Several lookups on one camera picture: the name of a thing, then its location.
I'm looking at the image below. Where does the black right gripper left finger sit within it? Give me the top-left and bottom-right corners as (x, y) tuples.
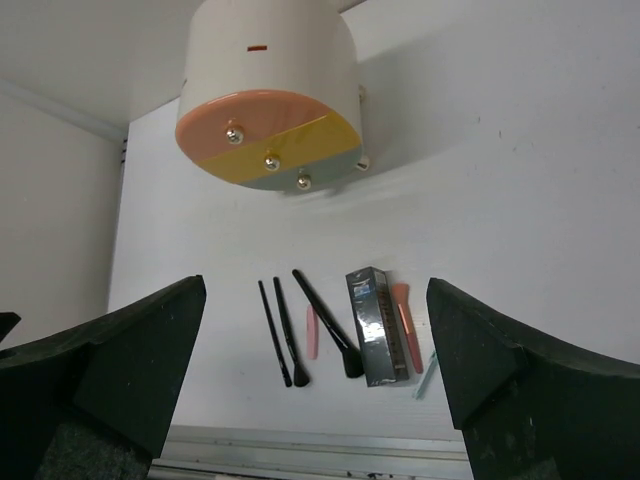
(1, 275), (206, 479)

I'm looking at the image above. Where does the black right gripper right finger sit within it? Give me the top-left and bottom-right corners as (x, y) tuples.
(426, 278), (639, 479)

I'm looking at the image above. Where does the dark grey cosmetic box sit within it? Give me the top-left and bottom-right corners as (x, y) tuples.
(346, 266), (409, 387)

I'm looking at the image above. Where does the large black makeup brush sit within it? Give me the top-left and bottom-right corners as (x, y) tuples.
(292, 269), (364, 379)

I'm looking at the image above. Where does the pink nail file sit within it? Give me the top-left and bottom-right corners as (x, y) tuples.
(306, 305), (319, 360)

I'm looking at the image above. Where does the grey bottom drawer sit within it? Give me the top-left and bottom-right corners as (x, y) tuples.
(241, 146), (363, 191)

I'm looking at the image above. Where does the thin black makeup brush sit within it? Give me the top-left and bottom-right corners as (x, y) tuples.
(258, 280), (293, 388)

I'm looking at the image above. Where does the black flat makeup brush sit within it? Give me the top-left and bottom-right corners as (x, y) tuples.
(273, 277), (311, 388)

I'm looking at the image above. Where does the cream round drawer organizer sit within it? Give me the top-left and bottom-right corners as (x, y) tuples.
(176, 1), (370, 173)

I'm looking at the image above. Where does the aluminium table rail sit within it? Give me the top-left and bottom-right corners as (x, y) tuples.
(148, 426), (473, 479)

